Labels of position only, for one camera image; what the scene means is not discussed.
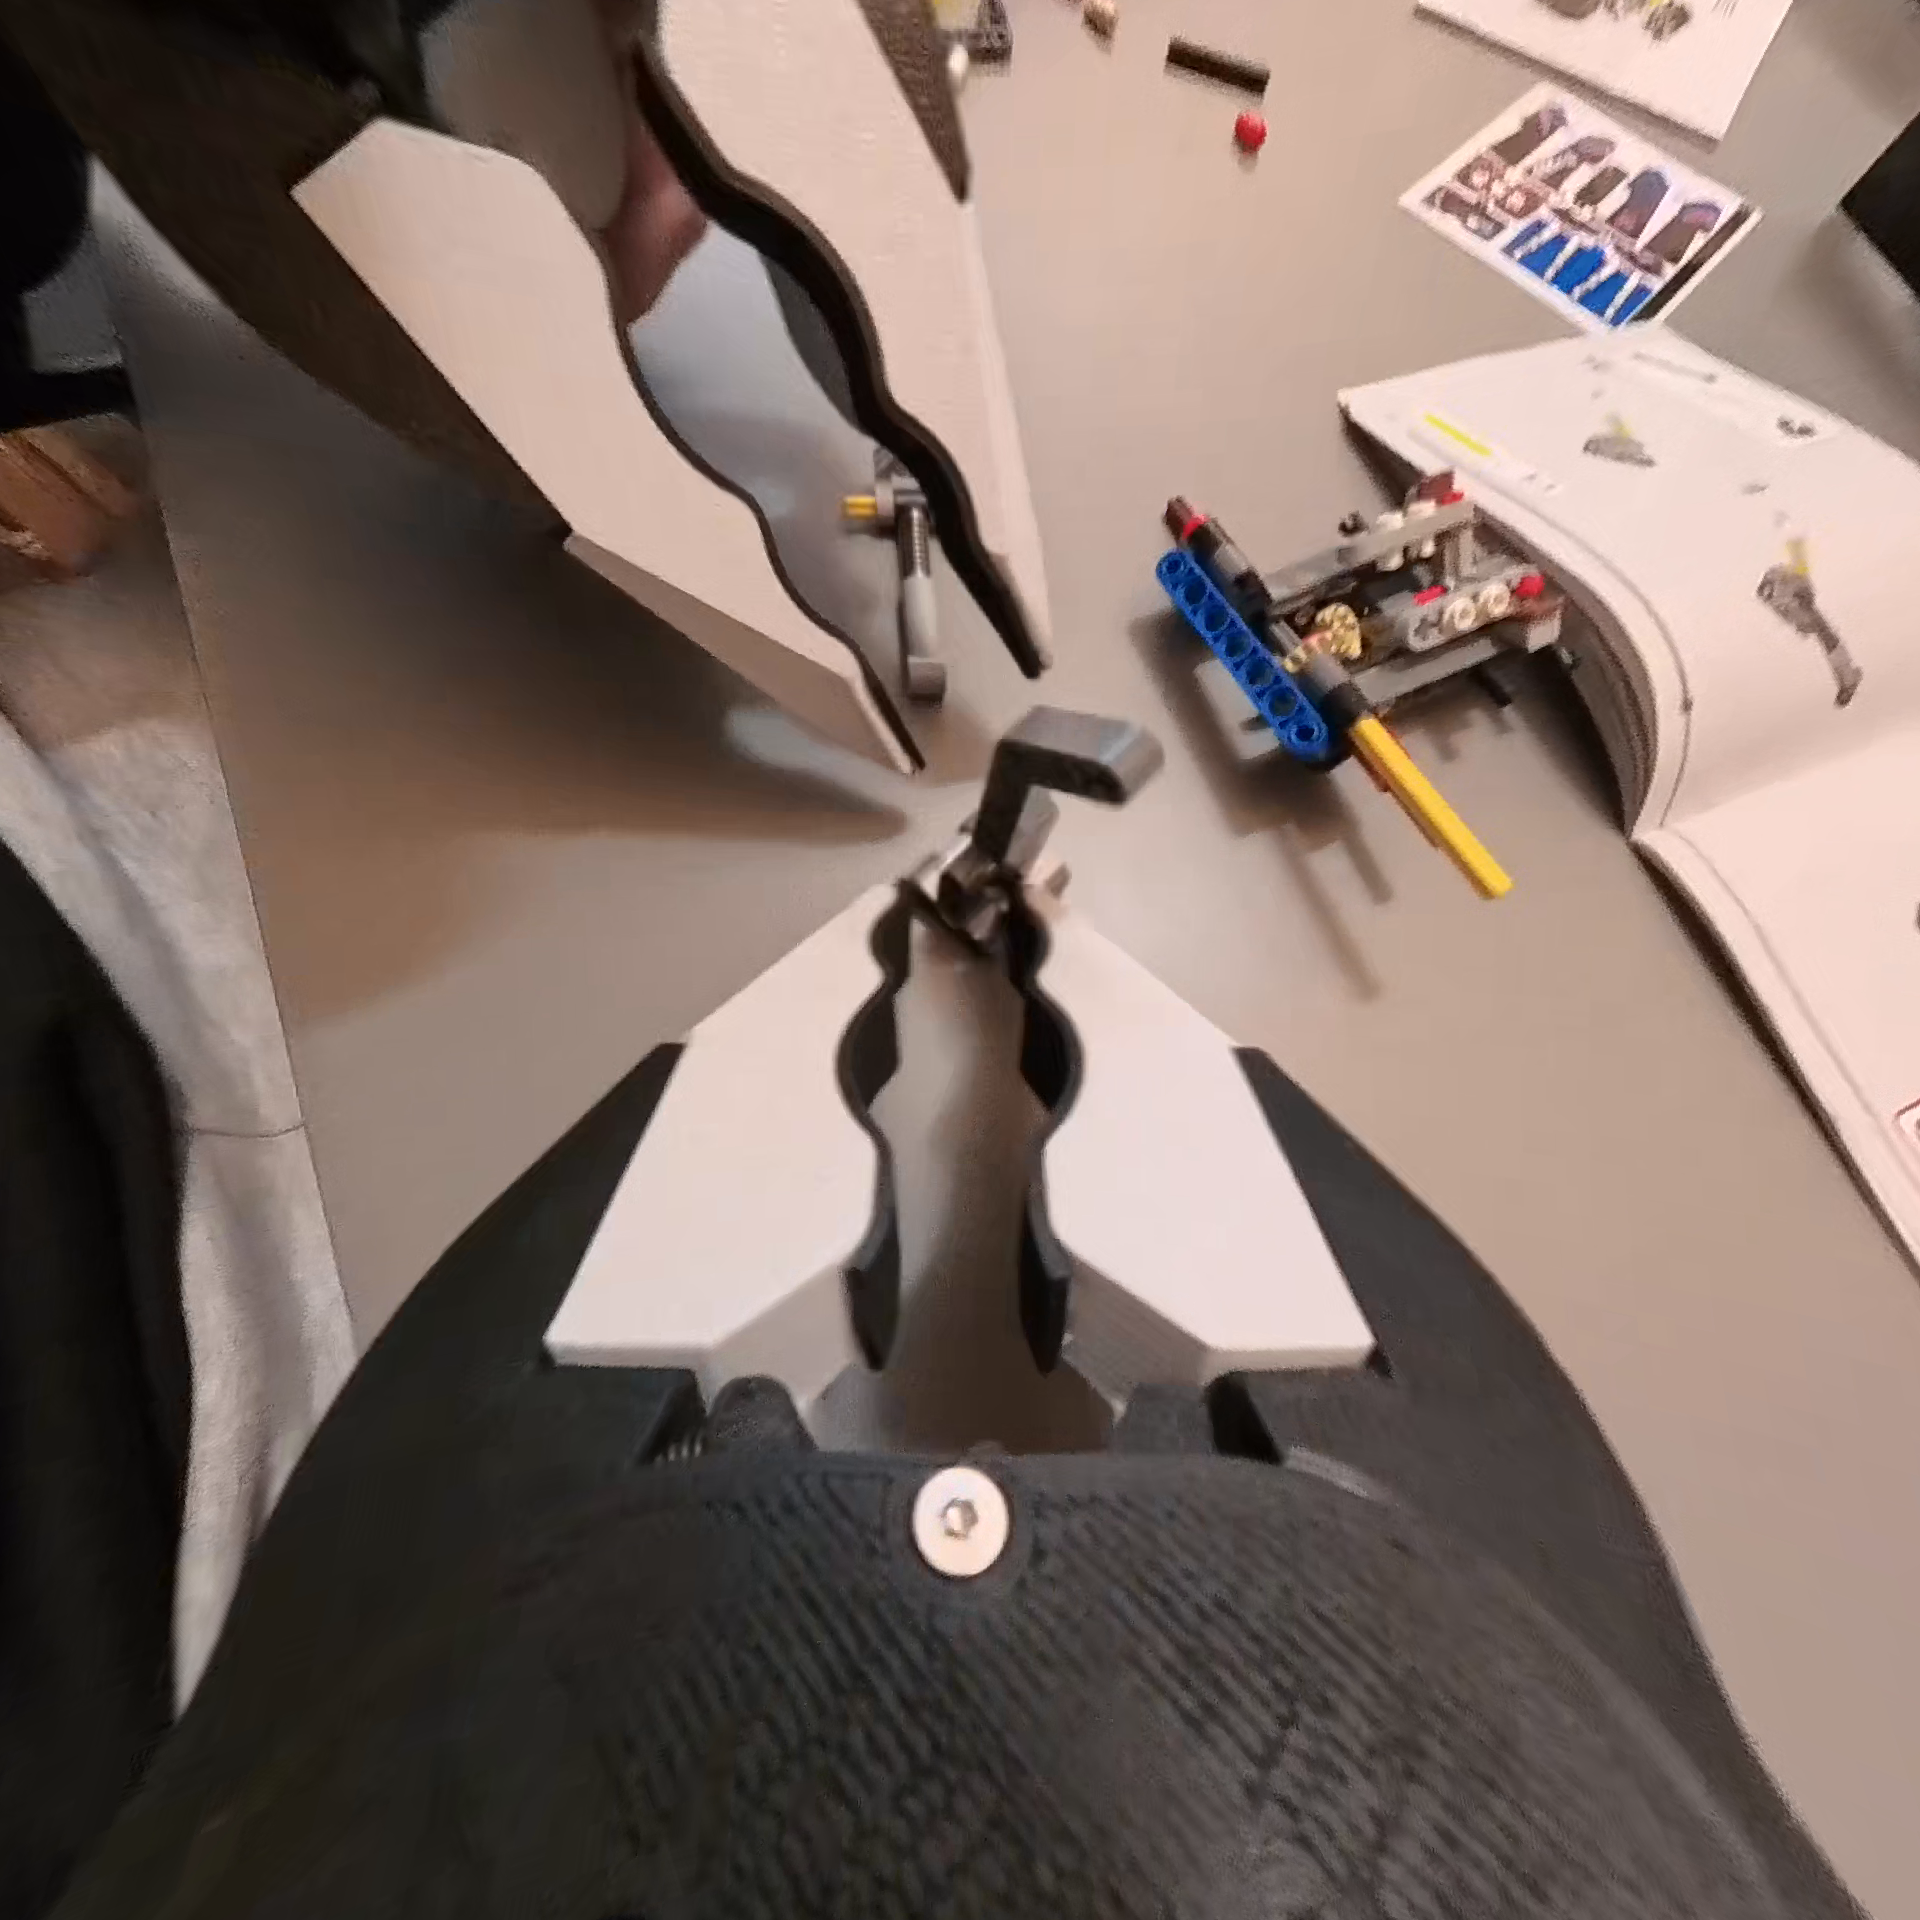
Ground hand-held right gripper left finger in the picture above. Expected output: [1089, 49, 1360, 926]
[540, 882, 922, 1395]

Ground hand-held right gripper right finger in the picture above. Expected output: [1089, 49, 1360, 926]
[1024, 895, 1384, 1409]

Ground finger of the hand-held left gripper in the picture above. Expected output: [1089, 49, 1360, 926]
[288, 116, 928, 778]
[633, 0, 1056, 682]

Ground grey bent lego beam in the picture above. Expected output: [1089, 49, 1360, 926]
[896, 705, 1168, 951]

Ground grey lego shock absorber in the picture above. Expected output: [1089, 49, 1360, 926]
[843, 461, 959, 705]

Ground lego assembly with blue beam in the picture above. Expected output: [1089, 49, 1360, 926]
[1154, 469, 1572, 903]

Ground person's left hand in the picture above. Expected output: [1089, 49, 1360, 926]
[559, 0, 711, 321]

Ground brown wooden furniture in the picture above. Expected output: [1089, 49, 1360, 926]
[0, 428, 139, 585]

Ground person's grey sweatshirt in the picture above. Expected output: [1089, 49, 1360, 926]
[0, 705, 360, 1713]

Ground person's dark clothing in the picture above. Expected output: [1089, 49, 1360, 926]
[0, 839, 204, 1920]

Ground sticker sheet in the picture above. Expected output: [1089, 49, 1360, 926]
[1400, 83, 1763, 335]

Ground white paper leaflet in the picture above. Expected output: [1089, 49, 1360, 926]
[1415, 0, 1796, 143]

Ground open instruction booklet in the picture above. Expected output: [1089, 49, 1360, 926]
[1337, 330, 1920, 1268]

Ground black object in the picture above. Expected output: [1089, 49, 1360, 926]
[1839, 129, 1920, 291]

